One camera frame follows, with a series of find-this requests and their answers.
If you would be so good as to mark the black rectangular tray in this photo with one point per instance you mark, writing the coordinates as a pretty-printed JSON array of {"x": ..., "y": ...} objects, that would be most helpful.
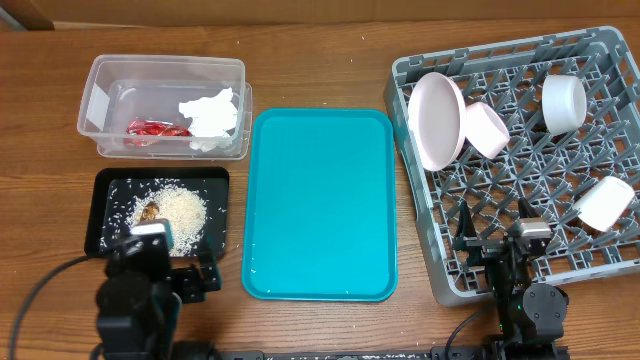
[{"x": 105, "y": 176}]

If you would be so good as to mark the brown food scrap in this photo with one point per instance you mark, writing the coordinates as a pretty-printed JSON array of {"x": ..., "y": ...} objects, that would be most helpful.
[{"x": 149, "y": 212}]

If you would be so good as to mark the pink bowl with rice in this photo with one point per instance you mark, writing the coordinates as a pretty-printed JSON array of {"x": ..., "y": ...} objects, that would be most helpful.
[{"x": 486, "y": 131}]

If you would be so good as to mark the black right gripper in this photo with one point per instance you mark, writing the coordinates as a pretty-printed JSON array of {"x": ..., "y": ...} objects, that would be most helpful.
[{"x": 490, "y": 248}]

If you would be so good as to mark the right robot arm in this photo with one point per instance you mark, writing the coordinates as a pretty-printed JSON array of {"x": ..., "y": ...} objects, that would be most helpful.
[{"x": 530, "y": 314}]

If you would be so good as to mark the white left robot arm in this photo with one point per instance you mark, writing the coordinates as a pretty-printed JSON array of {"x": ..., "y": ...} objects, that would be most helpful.
[{"x": 140, "y": 302}]

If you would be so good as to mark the pile of white rice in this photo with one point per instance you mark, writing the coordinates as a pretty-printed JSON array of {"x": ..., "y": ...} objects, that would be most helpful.
[{"x": 196, "y": 208}]

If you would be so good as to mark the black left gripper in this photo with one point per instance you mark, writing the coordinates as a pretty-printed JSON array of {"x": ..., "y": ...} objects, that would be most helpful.
[{"x": 195, "y": 287}]

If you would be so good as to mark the teal serving tray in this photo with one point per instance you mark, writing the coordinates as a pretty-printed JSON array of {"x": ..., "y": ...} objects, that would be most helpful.
[{"x": 320, "y": 219}]

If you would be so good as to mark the crumpled white paper napkin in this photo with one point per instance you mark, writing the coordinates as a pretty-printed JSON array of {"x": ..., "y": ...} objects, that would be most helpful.
[{"x": 212, "y": 118}]

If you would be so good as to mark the small white cup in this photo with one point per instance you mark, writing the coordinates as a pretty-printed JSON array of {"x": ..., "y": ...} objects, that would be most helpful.
[{"x": 603, "y": 204}]

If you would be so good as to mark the large white plate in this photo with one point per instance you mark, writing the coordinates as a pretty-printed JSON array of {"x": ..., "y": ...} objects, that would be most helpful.
[{"x": 437, "y": 117}]

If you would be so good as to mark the grey dishwasher rack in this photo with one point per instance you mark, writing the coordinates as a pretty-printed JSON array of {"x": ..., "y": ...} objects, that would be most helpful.
[{"x": 550, "y": 172}]

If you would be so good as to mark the grey-green bowl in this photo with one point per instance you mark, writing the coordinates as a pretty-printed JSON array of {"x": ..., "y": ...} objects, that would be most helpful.
[{"x": 564, "y": 104}]

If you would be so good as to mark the clear plastic waste bin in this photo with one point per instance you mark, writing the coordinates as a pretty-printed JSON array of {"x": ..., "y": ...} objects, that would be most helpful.
[{"x": 121, "y": 88}]

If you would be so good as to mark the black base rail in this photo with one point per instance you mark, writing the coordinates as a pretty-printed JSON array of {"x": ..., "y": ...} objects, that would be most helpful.
[{"x": 350, "y": 354}]

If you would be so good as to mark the red foil snack wrapper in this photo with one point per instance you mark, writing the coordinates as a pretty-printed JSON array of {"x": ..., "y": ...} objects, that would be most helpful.
[{"x": 153, "y": 128}]

